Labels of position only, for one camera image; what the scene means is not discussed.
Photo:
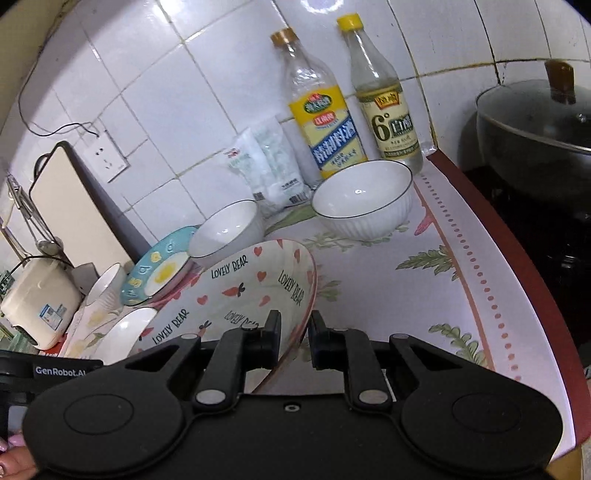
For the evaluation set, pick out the white salt bag red print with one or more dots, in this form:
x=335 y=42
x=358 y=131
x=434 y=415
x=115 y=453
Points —
x=242 y=170

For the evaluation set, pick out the blue egg print plate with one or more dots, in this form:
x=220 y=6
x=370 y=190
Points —
x=157 y=272

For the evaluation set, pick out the pink rim heart print plate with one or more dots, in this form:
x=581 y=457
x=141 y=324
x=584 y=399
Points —
x=221 y=295

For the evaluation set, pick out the large white ribbed bowl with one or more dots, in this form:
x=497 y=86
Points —
x=360 y=194

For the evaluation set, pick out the metal kitchen tongs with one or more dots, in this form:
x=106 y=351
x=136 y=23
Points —
x=25 y=207

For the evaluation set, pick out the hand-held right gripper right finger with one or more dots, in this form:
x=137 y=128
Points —
x=316 y=350

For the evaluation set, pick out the glass wok lid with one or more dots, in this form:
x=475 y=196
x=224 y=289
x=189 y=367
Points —
x=531 y=113

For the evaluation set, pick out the person's left hand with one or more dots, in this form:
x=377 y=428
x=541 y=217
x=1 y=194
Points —
x=16 y=459

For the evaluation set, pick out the white patterned cup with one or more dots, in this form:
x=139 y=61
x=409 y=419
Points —
x=92 y=323

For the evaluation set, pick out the small white bowl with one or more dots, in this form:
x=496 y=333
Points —
x=106 y=282
x=221 y=230

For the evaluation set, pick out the clear white salt bag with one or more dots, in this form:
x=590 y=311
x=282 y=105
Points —
x=279 y=170

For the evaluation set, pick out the white rice cooker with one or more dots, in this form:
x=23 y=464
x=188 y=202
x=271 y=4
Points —
x=37 y=300

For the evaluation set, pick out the black wok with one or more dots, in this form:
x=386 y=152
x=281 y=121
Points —
x=531 y=166

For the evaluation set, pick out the beige cutting board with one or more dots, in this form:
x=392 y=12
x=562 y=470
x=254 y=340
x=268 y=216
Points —
x=74 y=212

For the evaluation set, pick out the clear vinegar bottle yellow cap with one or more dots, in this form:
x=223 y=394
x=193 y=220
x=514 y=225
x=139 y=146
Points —
x=392 y=129

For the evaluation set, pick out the floral table mat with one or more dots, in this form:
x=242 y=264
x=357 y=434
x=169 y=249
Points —
x=392 y=286

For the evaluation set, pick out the black gas stove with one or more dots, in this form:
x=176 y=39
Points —
x=554 y=244

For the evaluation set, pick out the plain white bowl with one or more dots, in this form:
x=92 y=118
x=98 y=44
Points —
x=124 y=334

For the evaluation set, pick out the yellow label glass bottle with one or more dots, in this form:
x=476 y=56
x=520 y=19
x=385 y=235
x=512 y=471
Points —
x=323 y=138

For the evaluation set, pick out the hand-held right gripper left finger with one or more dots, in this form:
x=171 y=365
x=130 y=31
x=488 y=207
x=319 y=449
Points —
x=273 y=341

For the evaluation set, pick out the white wall socket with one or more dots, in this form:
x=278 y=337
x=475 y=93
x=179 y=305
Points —
x=106 y=157

